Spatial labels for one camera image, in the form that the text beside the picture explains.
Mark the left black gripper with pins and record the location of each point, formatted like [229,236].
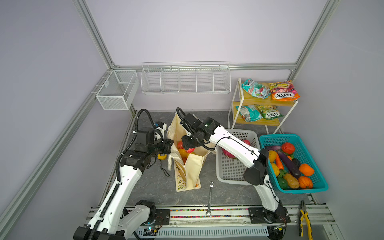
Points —
[167,143]

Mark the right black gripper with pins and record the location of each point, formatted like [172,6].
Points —
[186,143]

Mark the yellow pear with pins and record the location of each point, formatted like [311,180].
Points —
[184,153]

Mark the cream floral tote bag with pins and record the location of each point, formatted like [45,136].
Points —
[187,171]

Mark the orange bell pepper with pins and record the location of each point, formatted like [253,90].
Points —
[306,170]

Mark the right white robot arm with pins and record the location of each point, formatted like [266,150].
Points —
[254,159]

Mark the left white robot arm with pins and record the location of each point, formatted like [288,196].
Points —
[109,223]

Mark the teal snack bag lower shelf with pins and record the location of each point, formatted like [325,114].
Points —
[249,113]

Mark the teal snack bag shelf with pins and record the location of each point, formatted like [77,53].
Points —
[256,89]
[249,113]

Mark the teal snack bag upper shelf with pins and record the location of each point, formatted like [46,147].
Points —
[256,89]

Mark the green Fox's candy bag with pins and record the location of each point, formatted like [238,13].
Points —
[269,112]

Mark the orange Fox's candy bag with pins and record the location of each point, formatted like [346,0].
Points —
[283,91]

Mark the yellow tape measure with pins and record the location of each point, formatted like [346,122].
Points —
[161,158]

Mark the small red apple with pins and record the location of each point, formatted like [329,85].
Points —
[190,150]

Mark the red dragon fruit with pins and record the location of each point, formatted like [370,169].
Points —
[227,154]

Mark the white plastic basket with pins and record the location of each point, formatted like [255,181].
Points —
[231,170]

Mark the silver combination wrench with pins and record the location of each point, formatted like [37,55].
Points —
[208,212]

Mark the small white mesh basket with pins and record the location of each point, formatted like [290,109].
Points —
[118,90]

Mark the small purple eggplant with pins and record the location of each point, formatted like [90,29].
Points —
[273,148]

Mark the orange carrot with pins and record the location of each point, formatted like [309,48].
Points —
[279,163]

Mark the red tomato in teal basket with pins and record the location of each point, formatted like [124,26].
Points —
[288,148]

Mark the green bell pepper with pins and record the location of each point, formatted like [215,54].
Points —
[283,184]

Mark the teal plastic basket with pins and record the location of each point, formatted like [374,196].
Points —
[303,155]

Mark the brown potato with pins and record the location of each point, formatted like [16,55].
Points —
[293,183]

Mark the orange pumpkin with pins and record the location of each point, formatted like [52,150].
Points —
[305,183]

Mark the long white wire basket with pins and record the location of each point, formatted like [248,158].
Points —
[186,78]

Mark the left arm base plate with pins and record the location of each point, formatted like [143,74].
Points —
[162,217]

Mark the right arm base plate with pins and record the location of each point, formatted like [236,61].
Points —
[259,215]

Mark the yellow handled pliers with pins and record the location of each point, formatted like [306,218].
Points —
[304,215]

